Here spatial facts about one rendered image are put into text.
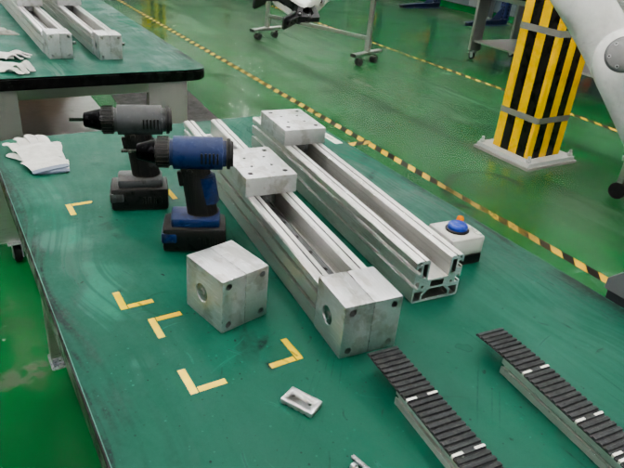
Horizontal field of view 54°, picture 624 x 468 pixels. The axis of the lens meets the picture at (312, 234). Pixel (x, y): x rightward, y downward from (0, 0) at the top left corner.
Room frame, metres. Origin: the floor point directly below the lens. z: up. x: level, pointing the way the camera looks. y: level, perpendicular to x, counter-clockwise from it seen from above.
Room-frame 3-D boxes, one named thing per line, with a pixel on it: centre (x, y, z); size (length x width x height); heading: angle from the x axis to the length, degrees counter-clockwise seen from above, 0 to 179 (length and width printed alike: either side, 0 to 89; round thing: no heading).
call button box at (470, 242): (1.08, -0.28, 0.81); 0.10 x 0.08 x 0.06; 118
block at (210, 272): (0.84, 0.12, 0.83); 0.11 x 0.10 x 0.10; 135
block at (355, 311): (0.80, -0.09, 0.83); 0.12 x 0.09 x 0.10; 118
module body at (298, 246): (1.18, 0.13, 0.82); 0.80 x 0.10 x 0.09; 28
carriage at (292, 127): (1.49, 0.08, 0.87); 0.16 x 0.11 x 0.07; 28
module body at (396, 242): (1.27, -0.04, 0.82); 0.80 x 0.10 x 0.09; 28
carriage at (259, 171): (1.18, 0.13, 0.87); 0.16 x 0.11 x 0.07; 28
